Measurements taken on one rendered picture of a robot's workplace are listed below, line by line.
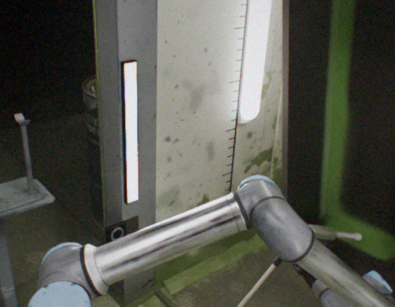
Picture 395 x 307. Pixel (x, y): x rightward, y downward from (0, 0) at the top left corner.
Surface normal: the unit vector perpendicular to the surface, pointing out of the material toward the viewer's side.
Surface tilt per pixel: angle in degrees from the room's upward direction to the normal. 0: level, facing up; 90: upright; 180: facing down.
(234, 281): 0
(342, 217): 102
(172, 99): 90
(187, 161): 90
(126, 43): 90
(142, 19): 90
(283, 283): 0
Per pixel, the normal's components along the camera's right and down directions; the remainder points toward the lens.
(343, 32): -0.69, 0.47
